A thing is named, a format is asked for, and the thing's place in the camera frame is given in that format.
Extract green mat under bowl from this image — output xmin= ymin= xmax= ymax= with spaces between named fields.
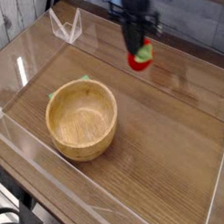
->
xmin=48 ymin=74 xmax=89 ymax=99

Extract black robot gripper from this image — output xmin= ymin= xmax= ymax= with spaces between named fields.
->
xmin=107 ymin=0 xmax=162 ymax=55

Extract light wooden bowl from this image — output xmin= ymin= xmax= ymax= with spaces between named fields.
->
xmin=45 ymin=79 xmax=118 ymax=162

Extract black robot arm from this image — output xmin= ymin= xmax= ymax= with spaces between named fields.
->
xmin=107 ymin=0 xmax=162 ymax=55

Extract black cable at corner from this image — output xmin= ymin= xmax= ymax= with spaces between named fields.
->
xmin=0 ymin=207 xmax=27 ymax=224

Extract black metal bracket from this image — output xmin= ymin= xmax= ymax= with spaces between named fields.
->
xmin=19 ymin=202 xmax=45 ymax=224

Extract clear acrylic tray enclosure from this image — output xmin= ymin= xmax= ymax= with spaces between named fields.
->
xmin=0 ymin=5 xmax=224 ymax=224

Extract red plush fruit green stem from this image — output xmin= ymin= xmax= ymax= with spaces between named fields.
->
xmin=127 ymin=38 xmax=154 ymax=72

